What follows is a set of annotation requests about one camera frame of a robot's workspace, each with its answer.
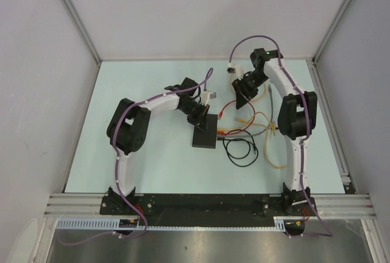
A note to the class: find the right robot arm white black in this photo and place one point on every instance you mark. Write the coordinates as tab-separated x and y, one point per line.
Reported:
296	119

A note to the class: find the left aluminium corner post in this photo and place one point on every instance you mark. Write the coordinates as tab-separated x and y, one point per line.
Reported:
74	16

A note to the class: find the aluminium front rail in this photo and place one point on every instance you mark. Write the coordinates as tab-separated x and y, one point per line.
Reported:
326	205

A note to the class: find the right aluminium corner post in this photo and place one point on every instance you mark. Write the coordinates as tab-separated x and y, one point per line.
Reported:
340	13

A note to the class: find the right aluminium side rail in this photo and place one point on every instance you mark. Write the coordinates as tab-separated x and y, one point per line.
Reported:
343	167

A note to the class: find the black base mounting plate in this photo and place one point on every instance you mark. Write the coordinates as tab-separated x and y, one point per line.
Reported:
203	210

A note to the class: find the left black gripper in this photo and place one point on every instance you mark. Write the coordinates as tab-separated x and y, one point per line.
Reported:
200	120

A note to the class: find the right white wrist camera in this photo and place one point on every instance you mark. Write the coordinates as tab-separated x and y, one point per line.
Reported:
235	71

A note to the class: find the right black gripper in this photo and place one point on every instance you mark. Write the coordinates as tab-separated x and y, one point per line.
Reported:
243	93

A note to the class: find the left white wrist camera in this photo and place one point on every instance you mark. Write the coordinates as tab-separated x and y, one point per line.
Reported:
206	96

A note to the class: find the aluminium corner post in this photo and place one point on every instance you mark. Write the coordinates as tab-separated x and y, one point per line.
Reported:
340	13
74	16

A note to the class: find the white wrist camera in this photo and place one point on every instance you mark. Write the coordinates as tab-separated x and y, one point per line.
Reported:
235	71
206	96

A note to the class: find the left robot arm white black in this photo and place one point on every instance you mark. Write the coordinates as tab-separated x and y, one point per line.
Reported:
127	130

